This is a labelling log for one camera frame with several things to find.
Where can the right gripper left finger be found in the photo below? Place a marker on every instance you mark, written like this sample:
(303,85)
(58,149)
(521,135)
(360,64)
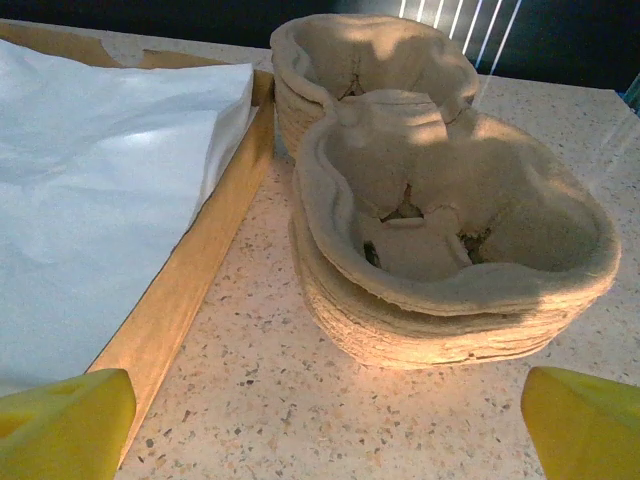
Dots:
(65,430)

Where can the brown pulp cup carrier stack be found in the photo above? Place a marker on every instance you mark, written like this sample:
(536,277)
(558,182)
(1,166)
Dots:
(450,310)

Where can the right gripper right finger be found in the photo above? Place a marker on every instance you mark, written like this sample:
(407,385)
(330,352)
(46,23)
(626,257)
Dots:
(585,430)

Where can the white paper napkin stack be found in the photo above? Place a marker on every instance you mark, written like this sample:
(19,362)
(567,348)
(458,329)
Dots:
(100,175)

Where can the wooden tray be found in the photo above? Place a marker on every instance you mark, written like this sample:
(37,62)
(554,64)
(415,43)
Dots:
(200,270)

